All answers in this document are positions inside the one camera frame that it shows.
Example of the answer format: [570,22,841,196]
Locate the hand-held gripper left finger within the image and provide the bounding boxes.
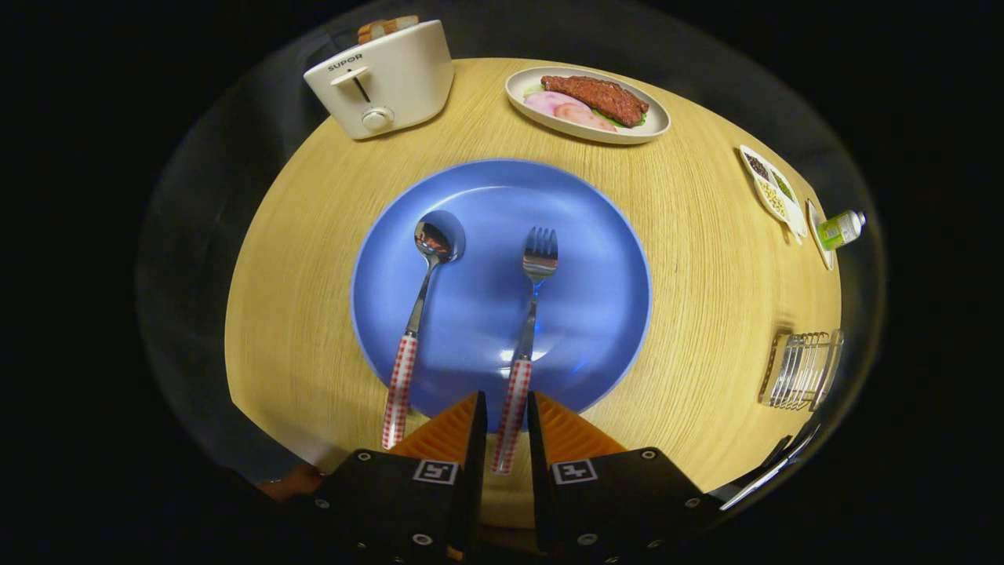
[310,391,489,565]

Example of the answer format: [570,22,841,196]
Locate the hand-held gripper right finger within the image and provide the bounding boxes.
[527,391,726,565]

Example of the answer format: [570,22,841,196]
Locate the fork with red checked handle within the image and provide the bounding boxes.
[492,227,559,476]

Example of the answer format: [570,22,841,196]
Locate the spoon with red checked handle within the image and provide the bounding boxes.
[382,210,467,450]

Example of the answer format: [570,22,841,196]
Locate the blue round plate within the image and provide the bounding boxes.
[350,159,653,432]

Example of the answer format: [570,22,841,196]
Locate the white oval plate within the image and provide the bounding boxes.
[505,66,671,145]

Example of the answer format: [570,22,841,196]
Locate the red ham slice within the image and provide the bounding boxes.
[555,104,617,132]

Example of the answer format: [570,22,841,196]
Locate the small white dish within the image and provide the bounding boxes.
[806,199,835,272]

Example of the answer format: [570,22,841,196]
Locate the pile of yellow soybeans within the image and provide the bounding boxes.
[758,180,788,221]

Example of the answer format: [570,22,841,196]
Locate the green lettuce leaf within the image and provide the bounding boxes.
[592,108,649,129]

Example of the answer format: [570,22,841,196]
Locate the white divided dish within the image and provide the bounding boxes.
[739,144,809,246]

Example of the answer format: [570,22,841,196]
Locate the pink ham slice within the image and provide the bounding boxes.
[524,91,589,120]

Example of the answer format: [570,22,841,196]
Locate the brown meat steak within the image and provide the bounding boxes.
[540,75,650,128]

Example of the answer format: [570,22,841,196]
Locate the green and white bottle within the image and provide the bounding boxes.
[817,210,868,251]

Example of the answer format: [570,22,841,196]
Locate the white toaster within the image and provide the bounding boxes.
[304,20,455,140]

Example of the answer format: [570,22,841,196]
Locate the toasted bread slices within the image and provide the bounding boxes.
[357,15,420,44]

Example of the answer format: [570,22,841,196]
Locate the metal wire cutlery basket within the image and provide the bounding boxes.
[758,329,845,412]

